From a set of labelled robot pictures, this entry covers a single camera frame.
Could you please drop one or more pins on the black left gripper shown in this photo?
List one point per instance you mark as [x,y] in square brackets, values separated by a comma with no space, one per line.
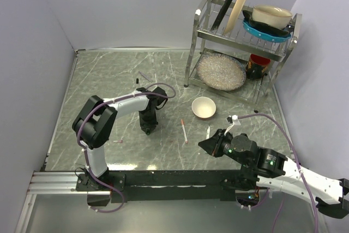
[151,124]

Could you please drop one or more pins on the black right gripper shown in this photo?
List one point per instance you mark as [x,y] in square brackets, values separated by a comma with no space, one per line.
[212,145]

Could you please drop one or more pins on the white orange marker pen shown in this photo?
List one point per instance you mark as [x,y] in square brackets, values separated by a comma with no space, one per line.
[184,131]

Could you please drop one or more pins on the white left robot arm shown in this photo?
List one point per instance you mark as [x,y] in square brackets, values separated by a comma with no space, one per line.
[94,123]

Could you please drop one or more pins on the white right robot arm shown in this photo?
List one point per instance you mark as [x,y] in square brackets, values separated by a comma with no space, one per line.
[264,167]

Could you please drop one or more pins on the white black marker pen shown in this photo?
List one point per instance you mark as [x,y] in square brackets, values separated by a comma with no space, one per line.
[208,133]

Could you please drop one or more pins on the purple pen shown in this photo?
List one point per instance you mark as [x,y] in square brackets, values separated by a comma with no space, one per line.
[144,76]

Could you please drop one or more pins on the red floral bowl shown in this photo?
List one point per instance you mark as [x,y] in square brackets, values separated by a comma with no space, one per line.
[203,107]

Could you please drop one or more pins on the speckled round plate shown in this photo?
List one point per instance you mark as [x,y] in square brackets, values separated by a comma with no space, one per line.
[221,71]

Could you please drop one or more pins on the red black mug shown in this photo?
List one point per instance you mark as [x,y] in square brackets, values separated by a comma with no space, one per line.
[256,67]

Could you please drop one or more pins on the steel dish rack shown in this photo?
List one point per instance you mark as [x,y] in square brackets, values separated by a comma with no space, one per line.
[238,46]

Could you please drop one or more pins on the blue dotted dish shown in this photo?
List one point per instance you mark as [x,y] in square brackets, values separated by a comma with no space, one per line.
[264,36]

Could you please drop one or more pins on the black dish on rack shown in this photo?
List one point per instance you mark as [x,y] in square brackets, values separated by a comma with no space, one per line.
[263,27]

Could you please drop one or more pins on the beige plate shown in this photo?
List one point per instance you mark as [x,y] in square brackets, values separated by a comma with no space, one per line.
[238,6]

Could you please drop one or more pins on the cream bowl on rack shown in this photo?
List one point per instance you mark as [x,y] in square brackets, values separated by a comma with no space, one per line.
[273,16]

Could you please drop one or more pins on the black square plate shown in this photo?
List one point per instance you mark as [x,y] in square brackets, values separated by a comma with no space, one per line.
[221,14]

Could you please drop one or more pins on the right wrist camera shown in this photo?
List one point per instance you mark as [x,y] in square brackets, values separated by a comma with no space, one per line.
[234,121]

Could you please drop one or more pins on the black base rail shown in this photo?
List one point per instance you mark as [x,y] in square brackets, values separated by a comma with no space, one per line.
[131,185]

